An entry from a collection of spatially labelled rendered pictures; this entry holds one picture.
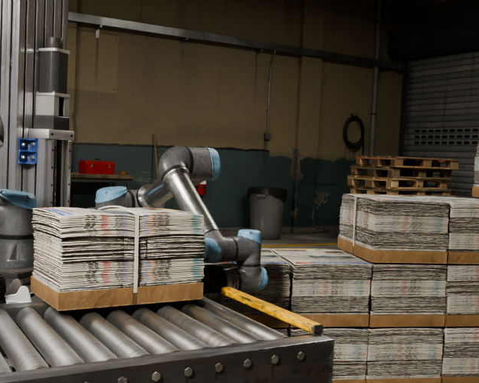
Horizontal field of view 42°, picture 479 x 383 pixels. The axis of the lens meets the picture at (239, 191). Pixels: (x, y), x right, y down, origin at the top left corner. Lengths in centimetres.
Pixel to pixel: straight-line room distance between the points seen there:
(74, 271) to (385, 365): 128
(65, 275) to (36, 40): 106
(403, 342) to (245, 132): 760
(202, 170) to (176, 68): 717
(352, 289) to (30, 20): 145
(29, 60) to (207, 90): 725
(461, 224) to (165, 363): 147
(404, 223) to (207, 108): 732
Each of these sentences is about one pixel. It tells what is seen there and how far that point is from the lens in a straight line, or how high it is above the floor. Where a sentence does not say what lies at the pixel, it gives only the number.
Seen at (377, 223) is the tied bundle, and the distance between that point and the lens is 228.
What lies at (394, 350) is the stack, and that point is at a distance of 239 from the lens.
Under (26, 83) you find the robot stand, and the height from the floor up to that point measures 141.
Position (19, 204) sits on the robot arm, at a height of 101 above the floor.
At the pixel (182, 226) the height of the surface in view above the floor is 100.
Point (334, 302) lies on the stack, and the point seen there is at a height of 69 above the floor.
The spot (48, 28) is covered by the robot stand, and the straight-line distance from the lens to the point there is 241.
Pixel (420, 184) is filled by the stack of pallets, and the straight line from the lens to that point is 899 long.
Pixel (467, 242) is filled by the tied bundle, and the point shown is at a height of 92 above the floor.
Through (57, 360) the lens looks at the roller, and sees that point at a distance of 127.
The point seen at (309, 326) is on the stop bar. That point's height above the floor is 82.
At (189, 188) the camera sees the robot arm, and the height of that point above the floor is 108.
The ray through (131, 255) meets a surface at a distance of 157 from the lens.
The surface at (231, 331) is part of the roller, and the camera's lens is 145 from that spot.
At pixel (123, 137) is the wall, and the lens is 892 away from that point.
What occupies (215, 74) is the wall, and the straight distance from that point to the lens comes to 955.
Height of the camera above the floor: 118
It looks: 3 degrees down
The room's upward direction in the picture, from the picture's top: 3 degrees clockwise
